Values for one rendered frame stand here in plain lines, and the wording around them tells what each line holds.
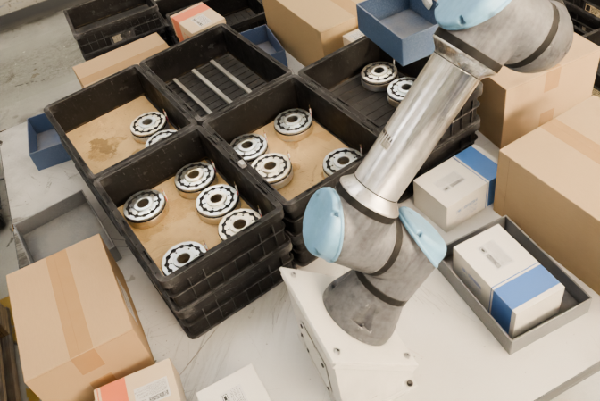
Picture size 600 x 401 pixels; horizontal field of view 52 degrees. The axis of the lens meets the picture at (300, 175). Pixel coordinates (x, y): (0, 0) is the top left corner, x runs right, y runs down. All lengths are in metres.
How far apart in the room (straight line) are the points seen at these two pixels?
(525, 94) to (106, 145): 1.13
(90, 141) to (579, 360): 1.34
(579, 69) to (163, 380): 1.27
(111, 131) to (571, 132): 1.22
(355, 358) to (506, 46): 0.57
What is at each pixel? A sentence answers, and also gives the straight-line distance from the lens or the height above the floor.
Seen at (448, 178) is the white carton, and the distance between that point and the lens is 1.52.
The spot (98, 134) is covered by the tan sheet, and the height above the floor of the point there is 0.83.
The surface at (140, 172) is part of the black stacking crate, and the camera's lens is 1.56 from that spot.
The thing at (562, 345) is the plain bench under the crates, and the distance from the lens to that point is 1.38.
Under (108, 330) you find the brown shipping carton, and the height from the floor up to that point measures 0.86.
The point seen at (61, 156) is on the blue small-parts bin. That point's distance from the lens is 2.02.
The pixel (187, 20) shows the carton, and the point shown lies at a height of 0.92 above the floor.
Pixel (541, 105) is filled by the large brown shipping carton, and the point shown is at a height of 0.79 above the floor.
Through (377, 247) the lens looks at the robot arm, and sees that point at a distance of 1.03.
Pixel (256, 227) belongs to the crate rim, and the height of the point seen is 0.93.
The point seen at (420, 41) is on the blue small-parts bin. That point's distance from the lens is 1.39.
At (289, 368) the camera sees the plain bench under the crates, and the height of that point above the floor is 0.70.
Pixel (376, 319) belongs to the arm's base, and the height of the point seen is 0.91.
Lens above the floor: 1.86
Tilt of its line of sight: 43 degrees down
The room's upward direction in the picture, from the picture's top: 12 degrees counter-clockwise
